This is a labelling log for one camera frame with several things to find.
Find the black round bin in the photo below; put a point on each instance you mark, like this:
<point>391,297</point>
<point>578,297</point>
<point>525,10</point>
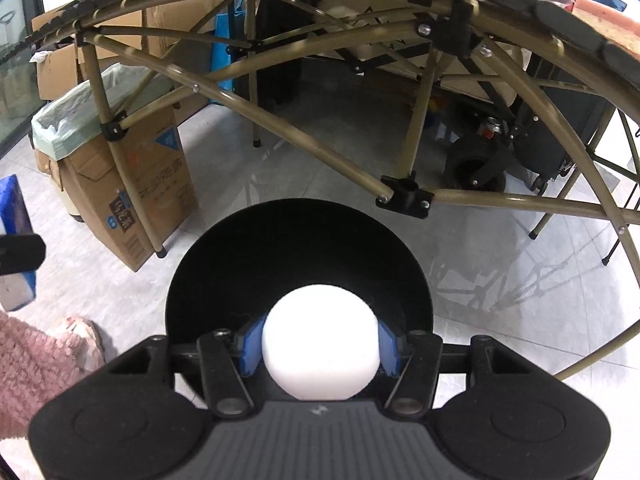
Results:
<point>300,245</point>

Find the folding table metal frame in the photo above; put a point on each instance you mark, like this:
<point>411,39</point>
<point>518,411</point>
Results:
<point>405,192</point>

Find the printed cardboard box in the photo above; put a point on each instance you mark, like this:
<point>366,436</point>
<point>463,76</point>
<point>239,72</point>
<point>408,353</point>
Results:
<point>150,195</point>

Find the pink fluffy slipper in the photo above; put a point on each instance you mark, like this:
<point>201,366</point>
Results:
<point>80,340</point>

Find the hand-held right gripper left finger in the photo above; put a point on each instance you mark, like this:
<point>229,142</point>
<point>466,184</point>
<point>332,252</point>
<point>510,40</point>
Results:
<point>252,350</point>

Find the drink can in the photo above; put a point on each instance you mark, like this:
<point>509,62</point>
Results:
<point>491,129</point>

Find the green plastic bag liner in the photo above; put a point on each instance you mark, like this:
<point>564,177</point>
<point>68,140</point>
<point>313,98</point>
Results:
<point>65,125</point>

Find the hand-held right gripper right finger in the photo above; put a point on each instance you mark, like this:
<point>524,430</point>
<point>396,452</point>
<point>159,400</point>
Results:
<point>387,352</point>

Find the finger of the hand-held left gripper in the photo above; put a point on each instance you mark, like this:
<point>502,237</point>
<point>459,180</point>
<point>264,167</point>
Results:
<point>22,255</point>

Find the blue bag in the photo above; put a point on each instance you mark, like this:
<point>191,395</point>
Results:
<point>222,55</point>

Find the beige folding wagon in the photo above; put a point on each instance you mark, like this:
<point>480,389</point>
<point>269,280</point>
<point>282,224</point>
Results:
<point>465,165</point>

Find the white foam ball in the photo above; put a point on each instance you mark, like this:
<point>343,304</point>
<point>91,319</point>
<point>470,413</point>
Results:
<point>320,340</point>

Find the glass sliding door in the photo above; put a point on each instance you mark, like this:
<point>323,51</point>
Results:
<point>15,85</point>

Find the blue and white packet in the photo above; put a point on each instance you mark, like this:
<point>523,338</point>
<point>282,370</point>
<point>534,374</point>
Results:
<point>17,205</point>

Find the pink fluffy clothing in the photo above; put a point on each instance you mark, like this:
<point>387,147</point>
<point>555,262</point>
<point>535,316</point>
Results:
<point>25,375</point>

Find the dark cloth bag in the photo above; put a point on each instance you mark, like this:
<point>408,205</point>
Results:
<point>275,60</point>

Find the brown cardboard box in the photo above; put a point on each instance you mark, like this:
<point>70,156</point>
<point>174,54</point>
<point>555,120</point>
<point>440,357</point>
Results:
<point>55,80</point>
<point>160,52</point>
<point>62,41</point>

